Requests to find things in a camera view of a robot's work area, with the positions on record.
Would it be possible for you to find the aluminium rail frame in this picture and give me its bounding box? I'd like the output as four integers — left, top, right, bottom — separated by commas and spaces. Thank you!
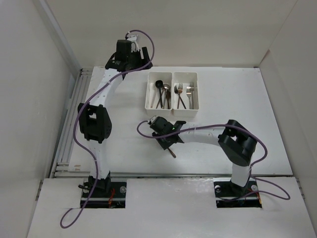
49, 68, 93, 179

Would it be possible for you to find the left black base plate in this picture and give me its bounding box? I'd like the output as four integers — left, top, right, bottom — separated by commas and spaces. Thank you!
78, 181, 127, 199

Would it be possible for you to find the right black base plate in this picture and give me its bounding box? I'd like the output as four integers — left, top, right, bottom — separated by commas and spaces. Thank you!
214, 181, 258, 199

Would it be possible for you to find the white plastic bin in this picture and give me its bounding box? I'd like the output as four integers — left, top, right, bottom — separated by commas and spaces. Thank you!
145, 72, 172, 117
172, 72, 200, 118

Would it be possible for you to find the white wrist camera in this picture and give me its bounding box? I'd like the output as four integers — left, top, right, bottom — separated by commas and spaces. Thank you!
148, 116, 157, 124
126, 35, 139, 52

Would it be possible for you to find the silver fork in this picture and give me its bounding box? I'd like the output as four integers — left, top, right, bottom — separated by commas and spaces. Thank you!
186, 87, 193, 109
190, 82, 195, 109

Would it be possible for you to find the silver spoon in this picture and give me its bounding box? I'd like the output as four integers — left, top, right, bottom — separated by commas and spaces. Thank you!
163, 83, 170, 109

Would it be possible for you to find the left white plastic bin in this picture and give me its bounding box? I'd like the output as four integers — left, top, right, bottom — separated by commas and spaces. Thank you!
145, 72, 172, 117

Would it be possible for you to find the black fork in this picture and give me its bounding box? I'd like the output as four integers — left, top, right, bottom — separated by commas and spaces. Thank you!
174, 86, 186, 109

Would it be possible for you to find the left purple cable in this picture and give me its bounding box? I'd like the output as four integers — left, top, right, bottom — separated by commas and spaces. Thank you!
60, 29, 156, 228

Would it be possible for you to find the black spoon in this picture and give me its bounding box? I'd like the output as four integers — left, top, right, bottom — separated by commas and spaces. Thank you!
155, 80, 163, 96

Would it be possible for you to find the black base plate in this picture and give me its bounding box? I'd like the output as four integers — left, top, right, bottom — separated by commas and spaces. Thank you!
78, 181, 127, 199
214, 181, 258, 199

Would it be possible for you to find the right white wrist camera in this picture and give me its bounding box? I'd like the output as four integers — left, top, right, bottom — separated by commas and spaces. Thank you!
148, 116, 157, 124

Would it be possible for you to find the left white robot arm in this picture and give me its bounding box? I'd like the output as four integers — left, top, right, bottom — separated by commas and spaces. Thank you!
78, 35, 152, 197

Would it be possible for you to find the beige spoon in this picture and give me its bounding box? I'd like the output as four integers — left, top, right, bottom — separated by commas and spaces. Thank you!
150, 89, 158, 108

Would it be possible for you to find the right white plastic bin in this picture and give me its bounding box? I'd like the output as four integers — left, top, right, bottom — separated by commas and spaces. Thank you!
172, 72, 200, 118

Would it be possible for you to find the brown spoon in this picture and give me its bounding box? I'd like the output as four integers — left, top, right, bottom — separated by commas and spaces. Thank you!
166, 90, 171, 109

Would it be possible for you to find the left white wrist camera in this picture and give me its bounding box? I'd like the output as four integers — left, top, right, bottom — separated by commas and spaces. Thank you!
126, 35, 139, 52

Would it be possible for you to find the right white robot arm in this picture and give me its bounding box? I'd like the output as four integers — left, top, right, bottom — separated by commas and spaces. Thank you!
149, 116, 257, 195

